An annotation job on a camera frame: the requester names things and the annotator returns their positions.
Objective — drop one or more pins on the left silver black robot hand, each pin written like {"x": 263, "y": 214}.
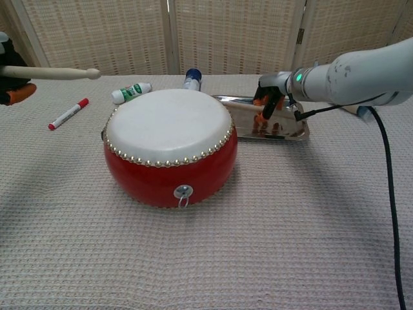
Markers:
{"x": 9, "y": 55}

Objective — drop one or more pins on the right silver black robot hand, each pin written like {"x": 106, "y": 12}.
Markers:
{"x": 274, "y": 84}

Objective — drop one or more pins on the rectangular stainless steel tray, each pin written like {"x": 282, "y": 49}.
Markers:
{"x": 290, "y": 129}

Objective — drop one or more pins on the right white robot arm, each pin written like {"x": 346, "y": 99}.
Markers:
{"x": 355, "y": 77}

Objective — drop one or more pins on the red and white drum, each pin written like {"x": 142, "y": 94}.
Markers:
{"x": 167, "y": 122}

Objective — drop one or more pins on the white bottle with blue cap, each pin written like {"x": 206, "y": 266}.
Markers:
{"x": 192, "y": 79}

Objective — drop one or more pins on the red whiteboard marker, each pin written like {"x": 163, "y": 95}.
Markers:
{"x": 69, "y": 113}

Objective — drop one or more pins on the cream mayonnaise squeeze bottle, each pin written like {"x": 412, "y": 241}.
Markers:
{"x": 363, "y": 113}

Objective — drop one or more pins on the white green glue bottle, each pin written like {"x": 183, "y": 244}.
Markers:
{"x": 129, "y": 92}

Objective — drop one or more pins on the beige waffle tablecloth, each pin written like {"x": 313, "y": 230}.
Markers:
{"x": 226, "y": 252}

